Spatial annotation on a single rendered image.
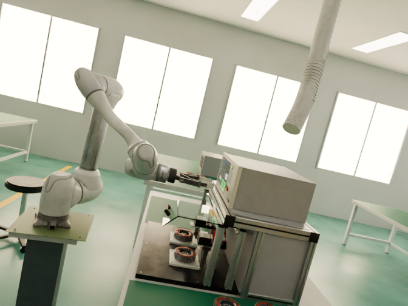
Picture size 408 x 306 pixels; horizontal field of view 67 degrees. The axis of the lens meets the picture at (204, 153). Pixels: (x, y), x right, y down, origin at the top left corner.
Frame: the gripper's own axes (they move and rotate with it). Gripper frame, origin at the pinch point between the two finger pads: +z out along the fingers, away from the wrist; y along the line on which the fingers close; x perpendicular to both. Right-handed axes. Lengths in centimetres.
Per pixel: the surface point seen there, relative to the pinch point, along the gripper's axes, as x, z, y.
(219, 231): -14.5, 6.3, 24.1
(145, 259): -41.0, -22.0, 10.0
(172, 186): -45, -10, -153
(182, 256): -36.5, -4.8, 9.1
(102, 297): -118, -46, -68
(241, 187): 4.2, 13.6, 14.3
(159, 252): -41.0, -15.7, 0.6
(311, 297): -43, 63, 14
